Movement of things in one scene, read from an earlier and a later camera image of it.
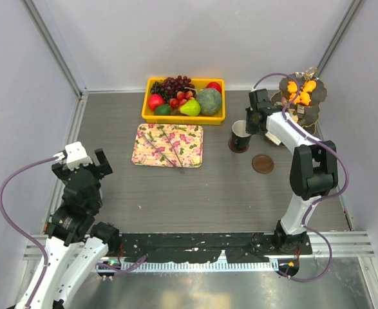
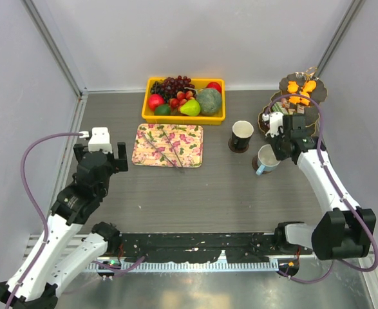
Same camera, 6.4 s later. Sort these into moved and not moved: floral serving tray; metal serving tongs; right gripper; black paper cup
Moved: right gripper
Not moved: metal serving tongs; floral serving tray; black paper cup
